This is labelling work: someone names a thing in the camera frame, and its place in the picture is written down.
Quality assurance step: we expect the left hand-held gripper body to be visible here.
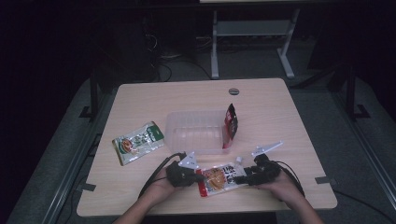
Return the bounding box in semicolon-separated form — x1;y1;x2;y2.
165;150;204;189

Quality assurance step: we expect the red and black snack packet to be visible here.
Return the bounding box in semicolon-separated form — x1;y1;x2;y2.
221;103;239;150

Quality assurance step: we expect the bundle of dark cables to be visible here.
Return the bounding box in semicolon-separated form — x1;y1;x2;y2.
146;31;213;82

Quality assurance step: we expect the black floor cable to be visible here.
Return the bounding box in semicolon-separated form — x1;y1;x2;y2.
333;189;396;223

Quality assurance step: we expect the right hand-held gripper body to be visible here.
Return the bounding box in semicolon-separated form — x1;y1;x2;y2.
247;140;285;188

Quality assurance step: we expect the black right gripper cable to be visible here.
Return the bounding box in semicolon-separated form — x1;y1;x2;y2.
273;160;306;198

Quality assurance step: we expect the clear plastic container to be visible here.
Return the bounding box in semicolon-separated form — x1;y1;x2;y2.
164;110;234;156

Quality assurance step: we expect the person's right hand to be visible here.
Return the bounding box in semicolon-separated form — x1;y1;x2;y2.
257;170;308;210

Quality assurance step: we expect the white metal desk frame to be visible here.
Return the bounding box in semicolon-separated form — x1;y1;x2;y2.
210;7;301;80

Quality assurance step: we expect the black metal stand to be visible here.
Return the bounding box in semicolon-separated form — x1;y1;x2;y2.
345;64;372;121
78;68;101;121

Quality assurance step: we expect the person's left hand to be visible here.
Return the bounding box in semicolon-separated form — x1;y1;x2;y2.
145;167;180;203

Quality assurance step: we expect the grey tape strip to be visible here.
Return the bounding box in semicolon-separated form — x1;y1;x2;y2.
77;182;97;192
314;175;338;186

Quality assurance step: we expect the white and red snack pouch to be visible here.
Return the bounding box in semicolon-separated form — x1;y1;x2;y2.
197;156;249;198

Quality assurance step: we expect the green snack packet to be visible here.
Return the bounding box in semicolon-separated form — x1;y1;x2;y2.
111;120;165;166

